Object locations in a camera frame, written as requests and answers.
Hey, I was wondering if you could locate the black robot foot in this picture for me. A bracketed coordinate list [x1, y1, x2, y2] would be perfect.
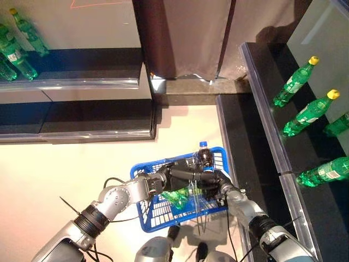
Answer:
[196, 241, 208, 260]
[166, 225, 180, 241]

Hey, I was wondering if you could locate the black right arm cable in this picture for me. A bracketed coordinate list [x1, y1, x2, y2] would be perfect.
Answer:
[226, 207, 240, 262]

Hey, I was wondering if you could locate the black base plinth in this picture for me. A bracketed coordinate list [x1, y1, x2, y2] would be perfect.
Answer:
[0, 98, 157, 145]
[215, 94, 273, 262]

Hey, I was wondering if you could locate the green plastic soda bottle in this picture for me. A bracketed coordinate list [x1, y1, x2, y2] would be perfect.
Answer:
[0, 53, 17, 82]
[296, 157, 349, 188]
[272, 56, 320, 108]
[0, 24, 38, 80]
[160, 188, 197, 211]
[282, 88, 341, 138]

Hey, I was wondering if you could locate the black left robot foot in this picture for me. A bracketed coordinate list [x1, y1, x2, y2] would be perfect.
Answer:
[166, 225, 180, 241]

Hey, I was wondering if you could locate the silver left robot leg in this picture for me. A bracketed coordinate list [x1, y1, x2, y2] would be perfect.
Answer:
[135, 236, 175, 262]

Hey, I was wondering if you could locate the blue plastic shopping basket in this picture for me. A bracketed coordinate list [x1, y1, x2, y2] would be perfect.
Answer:
[129, 146, 231, 235]

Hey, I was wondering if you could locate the black right robot foot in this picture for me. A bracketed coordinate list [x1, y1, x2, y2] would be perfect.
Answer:
[196, 241, 208, 260]

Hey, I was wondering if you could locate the brown fabric curtain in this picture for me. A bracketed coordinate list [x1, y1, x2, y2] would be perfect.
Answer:
[163, 0, 300, 82]

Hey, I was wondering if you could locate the dark brown pillar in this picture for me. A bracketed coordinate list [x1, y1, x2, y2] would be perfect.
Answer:
[132, 0, 177, 80]

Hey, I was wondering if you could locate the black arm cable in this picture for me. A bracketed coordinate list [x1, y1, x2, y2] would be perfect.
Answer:
[103, 177, 129, 192]
[226, 207, 240, 262]

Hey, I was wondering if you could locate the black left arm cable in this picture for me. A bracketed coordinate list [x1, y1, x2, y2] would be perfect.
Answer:
[103, 177, 129, 192]

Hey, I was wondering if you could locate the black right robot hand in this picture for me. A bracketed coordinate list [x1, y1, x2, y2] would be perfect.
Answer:
[200, 169, 235, 203]

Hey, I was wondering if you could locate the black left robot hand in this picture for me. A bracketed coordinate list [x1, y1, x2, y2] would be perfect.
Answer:
[160, 160, 208, 193]

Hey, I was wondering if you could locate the dark cola bottle blue label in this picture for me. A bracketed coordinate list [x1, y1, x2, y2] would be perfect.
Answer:
[195, 141, 216, 174]

